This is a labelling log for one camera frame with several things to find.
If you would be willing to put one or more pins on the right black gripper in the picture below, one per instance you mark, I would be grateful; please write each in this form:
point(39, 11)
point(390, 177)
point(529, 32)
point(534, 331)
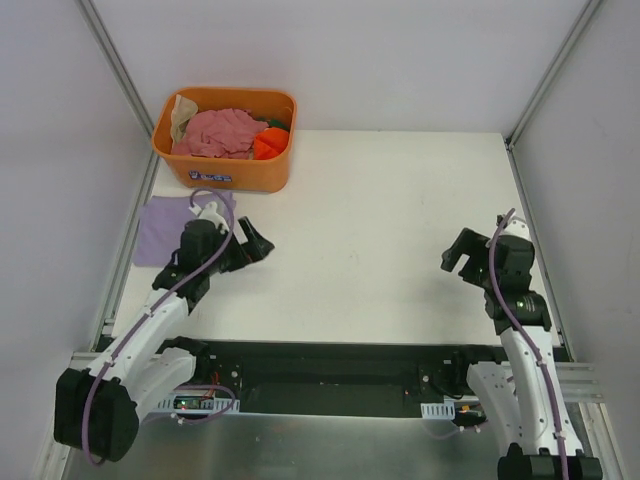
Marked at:
point(473, 256)

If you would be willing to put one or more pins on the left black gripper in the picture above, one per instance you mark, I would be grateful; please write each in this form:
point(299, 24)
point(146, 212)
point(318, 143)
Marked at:
point(240, 248)

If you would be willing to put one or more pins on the purple t-shirt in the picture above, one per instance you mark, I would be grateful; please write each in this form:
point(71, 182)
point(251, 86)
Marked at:
point(161, 222)

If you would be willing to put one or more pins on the orange plastic basket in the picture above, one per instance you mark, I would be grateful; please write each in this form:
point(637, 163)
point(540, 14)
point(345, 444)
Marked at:
point(269, 175)

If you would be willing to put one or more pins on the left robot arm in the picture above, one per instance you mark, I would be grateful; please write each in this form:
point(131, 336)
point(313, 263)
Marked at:
point(100, 408)

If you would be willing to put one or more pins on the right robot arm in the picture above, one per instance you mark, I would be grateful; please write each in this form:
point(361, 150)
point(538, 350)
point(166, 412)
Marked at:
point(523, 402)

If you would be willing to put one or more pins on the orange-red cloth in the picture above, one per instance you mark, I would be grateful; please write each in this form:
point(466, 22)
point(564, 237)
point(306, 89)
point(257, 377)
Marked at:
point(270, 143)

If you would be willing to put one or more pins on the pink crumpled shirt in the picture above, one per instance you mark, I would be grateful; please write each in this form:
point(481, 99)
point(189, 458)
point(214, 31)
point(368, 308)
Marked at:
point(226, 133)

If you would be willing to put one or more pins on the green cloth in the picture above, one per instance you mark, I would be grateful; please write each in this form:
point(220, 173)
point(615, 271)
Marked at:
point(274, 123)

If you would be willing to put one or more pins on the beige cloth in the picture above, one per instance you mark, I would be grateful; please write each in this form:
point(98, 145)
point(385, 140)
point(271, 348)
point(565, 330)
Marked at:
point(183, 111)

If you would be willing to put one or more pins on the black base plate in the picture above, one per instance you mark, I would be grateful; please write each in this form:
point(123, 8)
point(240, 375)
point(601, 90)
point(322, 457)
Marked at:
point(357, 380)

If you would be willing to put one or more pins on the right white cable duct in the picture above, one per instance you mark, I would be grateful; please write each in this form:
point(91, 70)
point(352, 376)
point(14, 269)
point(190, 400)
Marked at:
point(444, 411)

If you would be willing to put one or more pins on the white cable duct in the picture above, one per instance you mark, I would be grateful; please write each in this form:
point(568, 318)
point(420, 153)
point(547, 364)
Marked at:
point(444, 411)
point(196, 405)

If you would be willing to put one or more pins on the aluminium rail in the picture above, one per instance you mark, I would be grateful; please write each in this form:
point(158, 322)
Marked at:
point(579, 383)

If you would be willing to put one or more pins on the left white cable duct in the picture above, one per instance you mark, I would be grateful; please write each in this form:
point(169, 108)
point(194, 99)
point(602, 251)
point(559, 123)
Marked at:
point(196, 405)

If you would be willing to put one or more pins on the right aluminium frame post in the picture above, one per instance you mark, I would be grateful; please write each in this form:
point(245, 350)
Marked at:
point(569, 44)

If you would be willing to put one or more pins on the aluminium frame post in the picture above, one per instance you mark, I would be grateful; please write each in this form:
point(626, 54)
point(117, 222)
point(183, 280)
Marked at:
point(98, 28)
point(569, 44)

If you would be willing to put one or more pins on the left aluminium frame post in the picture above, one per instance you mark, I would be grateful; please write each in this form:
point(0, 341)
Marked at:
point(98, 28)

